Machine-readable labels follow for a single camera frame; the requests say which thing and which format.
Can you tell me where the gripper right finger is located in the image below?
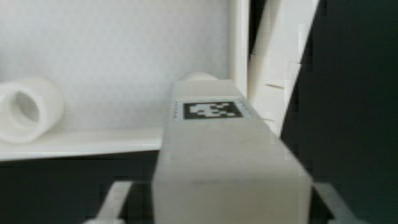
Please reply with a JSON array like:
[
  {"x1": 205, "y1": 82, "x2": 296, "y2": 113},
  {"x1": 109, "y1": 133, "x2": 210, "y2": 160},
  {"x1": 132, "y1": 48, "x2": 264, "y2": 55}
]
[{"x1": 315, "y1": 182, "x2": 360, "y2": 224}]

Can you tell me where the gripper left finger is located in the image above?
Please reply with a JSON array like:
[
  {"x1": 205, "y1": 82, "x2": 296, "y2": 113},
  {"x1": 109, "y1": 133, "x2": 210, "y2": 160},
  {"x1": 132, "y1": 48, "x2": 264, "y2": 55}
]
[{"x1": 82, "y1": 181, "x2": 153, "y2": 224}]

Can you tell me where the white desk leg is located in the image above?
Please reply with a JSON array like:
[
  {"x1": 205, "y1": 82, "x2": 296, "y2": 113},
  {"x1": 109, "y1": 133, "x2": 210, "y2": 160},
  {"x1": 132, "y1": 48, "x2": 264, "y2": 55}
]
[{"x1": 152, "y1": 73, "x2": 313, "y2": 224}]

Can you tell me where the white desk top tray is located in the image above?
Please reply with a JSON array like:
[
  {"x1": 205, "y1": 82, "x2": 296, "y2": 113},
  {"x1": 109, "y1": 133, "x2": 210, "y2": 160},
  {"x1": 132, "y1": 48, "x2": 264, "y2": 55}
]
[{"x1": 0, "y1": 0, "x2": 251, "y2": 161}]

